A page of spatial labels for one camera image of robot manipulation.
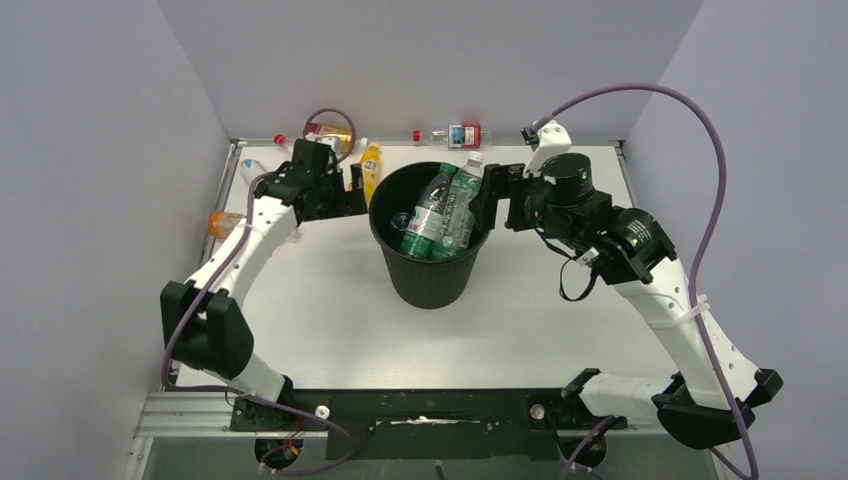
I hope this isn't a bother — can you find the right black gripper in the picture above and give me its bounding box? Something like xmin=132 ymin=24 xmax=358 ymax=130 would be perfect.
xmin=468 ymin=163 xmax=578 ymax=248

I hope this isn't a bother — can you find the yellow honey pomelo drink bottle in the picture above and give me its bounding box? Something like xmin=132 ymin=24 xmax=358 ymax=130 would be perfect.
xmin=359 ymin=142 xmax=382 ymax=206

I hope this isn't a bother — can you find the green white label water bottle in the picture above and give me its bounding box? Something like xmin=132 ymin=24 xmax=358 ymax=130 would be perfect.
xmin=431 ymin=151 xmax=484 ymax=261

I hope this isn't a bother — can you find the clear bottle blue white label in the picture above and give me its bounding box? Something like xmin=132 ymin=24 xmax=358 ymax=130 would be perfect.
xmin=238 ymin=159 xmax=268 ymax=185

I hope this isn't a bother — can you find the black plastic waste bin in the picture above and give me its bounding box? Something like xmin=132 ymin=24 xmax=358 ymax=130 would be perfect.
xmin=368 ymin=162 xmax=489 ymax=309

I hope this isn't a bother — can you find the orange drink bottle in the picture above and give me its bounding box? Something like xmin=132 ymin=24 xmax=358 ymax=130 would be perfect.
xmin=207 ymin=211 xmax=244 ymax=240

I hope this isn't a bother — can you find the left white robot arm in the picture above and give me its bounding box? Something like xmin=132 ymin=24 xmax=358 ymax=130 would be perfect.
xmin=160 ymin=139 xmax=366 ymax=403

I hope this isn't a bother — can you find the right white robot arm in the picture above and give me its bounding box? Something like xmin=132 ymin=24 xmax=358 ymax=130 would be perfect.
xmin=472 ymin=153 xmax=783 ymax=450

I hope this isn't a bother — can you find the clear bottle red blue label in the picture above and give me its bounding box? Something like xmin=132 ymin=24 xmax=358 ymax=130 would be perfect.
xmin=412 ymin=123 xmax=492 ymax=150

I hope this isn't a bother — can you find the gold red tea bottle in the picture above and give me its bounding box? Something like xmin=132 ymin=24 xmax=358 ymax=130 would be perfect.
xmin=304 ymin=122 xmax=369 ymax=156

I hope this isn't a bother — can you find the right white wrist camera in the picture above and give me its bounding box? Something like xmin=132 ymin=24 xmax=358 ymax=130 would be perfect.
xmin=521 ymin=118 xmax=572 ymax=178

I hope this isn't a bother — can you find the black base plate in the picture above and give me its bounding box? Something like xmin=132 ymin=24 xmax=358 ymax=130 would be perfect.
xmin=230 ymin=388 xmax=600 ymax=461

